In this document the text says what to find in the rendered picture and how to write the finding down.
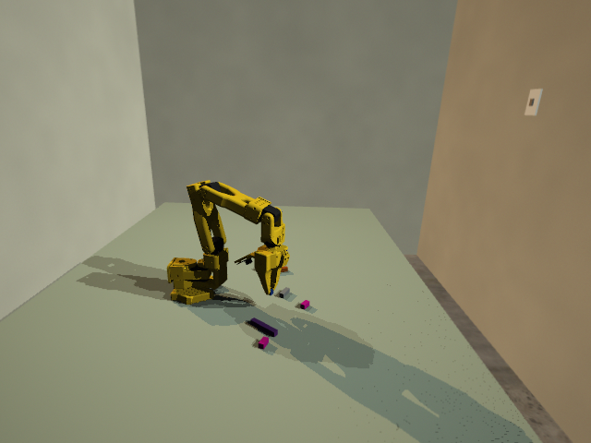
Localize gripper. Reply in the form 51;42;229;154
235;245;290;295

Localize purple rod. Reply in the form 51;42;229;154
250;317;278;337

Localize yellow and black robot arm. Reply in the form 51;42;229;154
169;180;285;305

